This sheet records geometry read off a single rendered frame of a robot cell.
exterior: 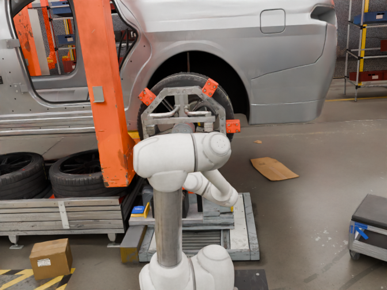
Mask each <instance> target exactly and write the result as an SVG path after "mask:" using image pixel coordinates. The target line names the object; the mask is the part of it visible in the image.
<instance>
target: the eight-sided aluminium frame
mask: <svg viewBox="0 0 387 290"><path fill-rule="evenodd" d="M176 94H178V95H184V94H197V95H198V96H199V97H200V98H201V99H202V100H203V101H208V102H209V103H210V104H211V105H212V106H213V108H214V109H215V111H217V113H219V129H220V133H222V134H224V135H225V136H226V117H225V116H226V113H225V108H224V107H223V106H221V105H220V104H219V103H218V102H216V100H214V99H213V98H212V97H209V96H207V95H206V94H204V93H203V92H202V88H201V87H200V86H187V87H167V88H163V90H162V91H161V92H160V93H159V95H158V96H157V97H156V98H155V99H154V101H153V102H152V103H151V104H150V105H149V106H148V107H147V109H146V110H145V111H144V112H143V113H142V115H141V120H142V129H143V138H144V140H145V139H147V138H149V135H148V134H147V132H146V126H147V125H144V123H143V121H144V119H147V116H148V115H150V114H151V113H152V111H153V110H154V109H155V108H156V107H157V106H158V104H159V103H160V102H161V101H162V100H163V99H164V98H165V96H174V95H176Z"/></svg>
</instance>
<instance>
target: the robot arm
mask: <svg viewBox="0 0 387 290"><path fill-rule="evenodd" d="M230 155H231V147H230V141H229V139H228V138H227V137H226V136H225V135H224V134H222V133H219V132H211V133H171V134H165V135H157V136H152V137H150V138H147V139H145V140H142V141H140V142H139V143H138V144H137V145H135V146H134V151H133V167H134V170H135V172H136V173H137V175H139V176H141V177H143V178H147V179H148V181H149V183H150V185H151V186H152V187H153V197H154V218H155V237H156V249H157V252H156V253H155V254H154V255H153V256H152V258H151V261H150V263H149V264H147V265H145V266H144V267H143V268H142V270H141V272H140V274H139V283H140V288H141V290H238V288H236V287H234V266H233V263H232V260H231V258H230V255H229V253H228V252H227V251H226V249H225V248H224V247H222V246H220V245H208V246H205V247H204V248H202V249H201V250H200V251H199V252H198V254H197V255H195V256H193V257H191V258H187V256H186V255H185V254H184V253H183V252H182V186H183V188H184V189H185V190H187V191H190V192H193V193H196V194H199V195H201V196H203V197H204V198H206V199H208V200H209V201H211V202H213V203H215V204H218V205H220V206H223V207H232V206H234V205H235V204H236V202H237V201H238V193H237V191H236V190H235V189H234V188H233V187H232V186H231V185H230V184H229V183H228V182H227V181H226V180H225V179H224V177H223V176H222V175H221V173H220V172H219V171H218V170H217V169H218V168H220V167H222V166H223V165H224V164H225V163H226V162H227V161H228V160H229V158H230Z"/></svg>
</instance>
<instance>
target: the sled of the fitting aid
mask: <svg viewBox="0 0 387 290"><path fill-rule="evenodd" d="M213 229H234V208H233V206H232V207H223V206H220V216H204V217H203V224H182V230H213Z"/></svg>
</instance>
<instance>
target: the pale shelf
mask: <svg viewBox="0 0 387 290"><path fill-rule="evenodd" d="M203 216H204V205H203V213H198V205H190V206H189V210H188V213H187V217H186V219H184V218H182V224H203ZM128 222H129V225H130V226H131V225H155V218H153V216H152V210H151V206H150V209H149V212H148V214H147V217H146V218H145V217H144V216H138V217H130V219H129V221H128Z"/></svg>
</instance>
